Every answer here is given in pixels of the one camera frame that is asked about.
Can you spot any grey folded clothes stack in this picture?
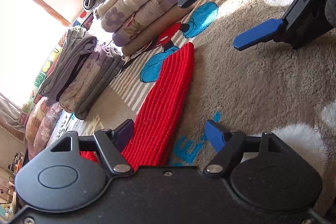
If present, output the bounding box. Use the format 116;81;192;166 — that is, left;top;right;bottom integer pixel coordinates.
38;26;125;120

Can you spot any lilac floral folded clothes stack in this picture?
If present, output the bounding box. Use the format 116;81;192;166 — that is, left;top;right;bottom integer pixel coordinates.
82;0;197;57

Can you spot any orange cartoon pillow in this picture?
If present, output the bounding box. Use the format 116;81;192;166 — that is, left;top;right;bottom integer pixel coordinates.
25;97;50;159

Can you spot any pink floral pillow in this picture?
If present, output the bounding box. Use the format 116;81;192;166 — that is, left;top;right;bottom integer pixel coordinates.
33;102;63;158

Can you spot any wooden framed window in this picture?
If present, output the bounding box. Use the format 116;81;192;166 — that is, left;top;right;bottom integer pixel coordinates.
1;0;79;107

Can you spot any grey window curtain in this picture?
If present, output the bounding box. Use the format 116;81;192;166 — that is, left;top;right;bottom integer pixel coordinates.
1;94;25;134

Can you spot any red knit sweater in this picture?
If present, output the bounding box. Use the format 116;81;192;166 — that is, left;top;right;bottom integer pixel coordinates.
78;43;194;170

